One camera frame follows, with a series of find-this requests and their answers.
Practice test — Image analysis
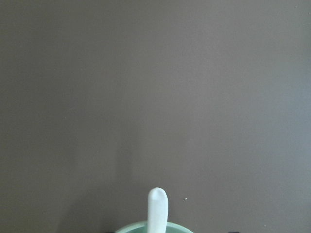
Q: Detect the white ceramic spoon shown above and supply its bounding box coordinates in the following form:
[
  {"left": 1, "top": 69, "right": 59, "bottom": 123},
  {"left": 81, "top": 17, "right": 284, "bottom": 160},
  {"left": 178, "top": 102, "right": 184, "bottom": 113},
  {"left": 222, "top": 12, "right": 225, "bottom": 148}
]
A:
[{"left": 147, "top": 187, "right": 169, "bottom": 233}]

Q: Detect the light green bowl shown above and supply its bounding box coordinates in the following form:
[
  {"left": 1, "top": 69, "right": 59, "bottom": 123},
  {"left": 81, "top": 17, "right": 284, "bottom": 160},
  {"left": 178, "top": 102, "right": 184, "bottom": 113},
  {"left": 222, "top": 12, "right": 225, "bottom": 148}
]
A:
[{"left": 114, "top": 221, "right": 193, "bottom": 233}]

